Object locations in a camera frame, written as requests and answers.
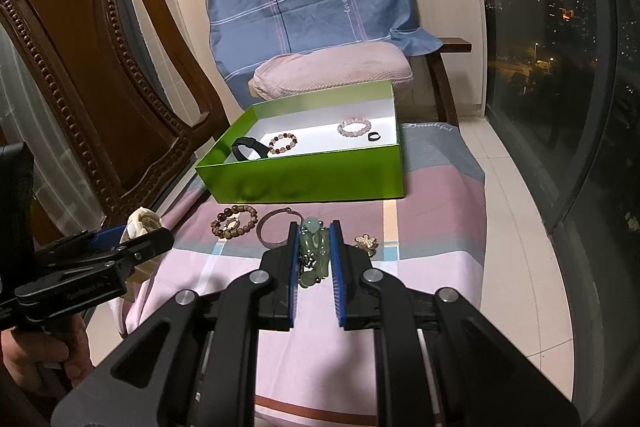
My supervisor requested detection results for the red and white bead bracelet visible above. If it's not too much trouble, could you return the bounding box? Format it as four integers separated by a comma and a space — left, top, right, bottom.
268, 132, 298, 154

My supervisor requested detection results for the pink pillow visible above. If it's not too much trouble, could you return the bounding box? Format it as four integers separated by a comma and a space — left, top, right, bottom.
248, 42, 415, 102

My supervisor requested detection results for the person's left hand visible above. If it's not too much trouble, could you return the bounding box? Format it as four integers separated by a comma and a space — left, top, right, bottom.
0, 313, 94, 397

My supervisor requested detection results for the dark glass window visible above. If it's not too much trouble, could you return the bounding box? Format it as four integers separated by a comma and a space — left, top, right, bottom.
469, 0, 640, 358

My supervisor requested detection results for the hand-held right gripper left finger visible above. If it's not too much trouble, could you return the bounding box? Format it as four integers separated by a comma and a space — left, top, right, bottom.
50, 220, 304, 427

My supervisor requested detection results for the dark wooden armchair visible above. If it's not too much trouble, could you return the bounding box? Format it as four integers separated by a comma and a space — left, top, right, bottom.
424, 37, 474, 128

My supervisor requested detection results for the green jade bracelet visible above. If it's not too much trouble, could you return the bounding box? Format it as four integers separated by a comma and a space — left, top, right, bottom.
298, 216, 331, 289

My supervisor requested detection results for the black wrist band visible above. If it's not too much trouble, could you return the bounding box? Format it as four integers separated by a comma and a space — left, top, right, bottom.
230, 135, 271, 162

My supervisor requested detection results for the gold flower brooch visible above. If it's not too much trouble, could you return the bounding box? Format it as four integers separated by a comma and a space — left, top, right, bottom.
353, 233, 379, 257

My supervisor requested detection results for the cream wrist watch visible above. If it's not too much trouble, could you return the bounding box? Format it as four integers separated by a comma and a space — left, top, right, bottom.
124, 205, 164, 244

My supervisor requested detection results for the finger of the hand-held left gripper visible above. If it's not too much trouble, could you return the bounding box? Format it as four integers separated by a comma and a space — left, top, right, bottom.
35, 226, 130, 259
42, 227, 176, 290

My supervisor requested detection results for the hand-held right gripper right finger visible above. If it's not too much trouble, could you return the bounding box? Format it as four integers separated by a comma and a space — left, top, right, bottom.
327, 220, 584, 427

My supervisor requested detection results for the purple metal bangle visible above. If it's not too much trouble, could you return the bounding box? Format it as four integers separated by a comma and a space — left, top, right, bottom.
256, 207, 304, 249

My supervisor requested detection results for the striped bed sheet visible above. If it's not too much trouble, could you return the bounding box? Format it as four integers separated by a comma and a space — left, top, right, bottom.
117, 119, 489, 427

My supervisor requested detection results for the pink bead bracelet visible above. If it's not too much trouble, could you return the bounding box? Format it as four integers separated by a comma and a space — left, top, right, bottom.
337, 118, 374, 138

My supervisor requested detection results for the carved wooden chair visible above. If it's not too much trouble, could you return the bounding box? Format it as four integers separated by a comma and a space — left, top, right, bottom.
0, 0, 232, 249

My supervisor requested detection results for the green box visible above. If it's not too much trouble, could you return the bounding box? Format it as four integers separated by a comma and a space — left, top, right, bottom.
194, 80, 405, 204

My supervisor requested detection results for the brown wooden bead bracelet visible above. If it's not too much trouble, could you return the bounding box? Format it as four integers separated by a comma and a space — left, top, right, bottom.
210, 204, 259, 241

